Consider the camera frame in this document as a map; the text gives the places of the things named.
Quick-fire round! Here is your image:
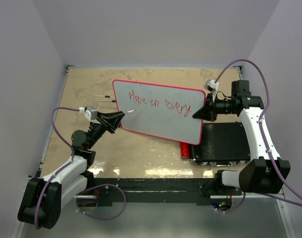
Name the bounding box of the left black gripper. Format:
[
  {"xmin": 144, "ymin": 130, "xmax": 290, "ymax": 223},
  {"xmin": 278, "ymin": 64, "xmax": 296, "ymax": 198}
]
[{"xmin": 87, "ymin": 112, "xmax": 124, "ymax": 150}]

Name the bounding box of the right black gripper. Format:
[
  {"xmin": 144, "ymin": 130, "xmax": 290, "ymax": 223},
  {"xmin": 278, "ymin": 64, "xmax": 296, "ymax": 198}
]
[{"xmin": 193, "ymin": 92, "xmax": 237, "ymax": 122}]

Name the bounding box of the pink framed whiteboard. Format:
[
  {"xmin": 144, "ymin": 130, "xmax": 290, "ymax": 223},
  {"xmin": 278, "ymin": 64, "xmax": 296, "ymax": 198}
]
[{"xmin": 112, "ymin": 79, "xmax": 206, "ymax": 145}]

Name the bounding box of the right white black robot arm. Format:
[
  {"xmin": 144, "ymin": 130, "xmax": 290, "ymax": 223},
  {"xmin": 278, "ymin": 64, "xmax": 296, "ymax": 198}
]
[{"xmin": 193, "ymin": 79, "xmax": 291, "ymax": 195}]

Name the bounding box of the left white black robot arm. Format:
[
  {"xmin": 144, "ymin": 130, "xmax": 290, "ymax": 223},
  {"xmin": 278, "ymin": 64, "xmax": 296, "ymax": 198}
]
[{"xmin": 17, "ymin": 108, "xmax": 125, "ymax": 229}]

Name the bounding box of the black ribbed case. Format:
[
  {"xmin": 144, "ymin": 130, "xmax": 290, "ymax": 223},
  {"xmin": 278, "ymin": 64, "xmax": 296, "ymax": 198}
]
[{"xmin": 189, "ymin": 121, "xmax": 251, "ymax": 167}]

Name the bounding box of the red glitter microphone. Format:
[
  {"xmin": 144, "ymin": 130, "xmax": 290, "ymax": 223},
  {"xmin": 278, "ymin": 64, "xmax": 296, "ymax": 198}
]
[{"xmin": 180, "ymin": 142, "xmax": 190, "ymax": 160}]

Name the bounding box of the wire whiteboard stand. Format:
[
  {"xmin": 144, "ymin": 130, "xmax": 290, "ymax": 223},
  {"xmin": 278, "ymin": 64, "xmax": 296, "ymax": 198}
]
[{"xmin": 93, "ymin": 95, "xmax": 116, "ymax": 112}]

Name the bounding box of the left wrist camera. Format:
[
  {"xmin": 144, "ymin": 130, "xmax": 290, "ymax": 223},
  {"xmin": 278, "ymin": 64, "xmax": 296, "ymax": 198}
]
[{"xmin": 78, "ymin": 107, "xmax": 98, "ymax": 122}]

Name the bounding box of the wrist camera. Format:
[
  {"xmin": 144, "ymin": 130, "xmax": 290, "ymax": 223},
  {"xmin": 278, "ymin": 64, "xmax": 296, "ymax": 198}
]
[
  {"xmin": 78, "ymin": 107, "xmax": 98, "ymax": 122},
  {"xmin": 204, "ymin": 79, "xmax": 219, "ymax": 92}
]

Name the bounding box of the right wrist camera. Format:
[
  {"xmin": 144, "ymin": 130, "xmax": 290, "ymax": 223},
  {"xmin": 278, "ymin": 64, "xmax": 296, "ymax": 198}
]
[{"xmin": 204, "ymin": 79, "xmax": 219, "ymax": 92}]

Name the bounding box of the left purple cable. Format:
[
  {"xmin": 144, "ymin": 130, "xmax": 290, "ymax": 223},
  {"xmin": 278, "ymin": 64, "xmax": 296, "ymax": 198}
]
[{"xmin": 34, "ymin": 107, "xmax": 82, "ymax": 230}]

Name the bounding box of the purple cable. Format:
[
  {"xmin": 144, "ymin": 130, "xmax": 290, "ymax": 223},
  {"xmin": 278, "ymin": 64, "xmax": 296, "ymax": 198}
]
[
  {"xmin": 34, "ymin": 107, "xmax": 82, "ymax": 230},
  {"xmin": 214, "ymin": 59, "xmax": 302, "ymax": 208}
]

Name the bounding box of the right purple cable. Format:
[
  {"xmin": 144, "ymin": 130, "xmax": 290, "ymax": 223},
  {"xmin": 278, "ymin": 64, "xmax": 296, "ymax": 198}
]
[{"xmin": 214, "ymin": 59, "xmax": 302, "ymax": 208}]

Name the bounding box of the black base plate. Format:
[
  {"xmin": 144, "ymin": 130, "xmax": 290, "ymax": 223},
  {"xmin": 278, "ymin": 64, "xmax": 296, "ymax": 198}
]
[{"xmin": 86, "ymin": 178, "xmax": 242, "ymax": 206}]

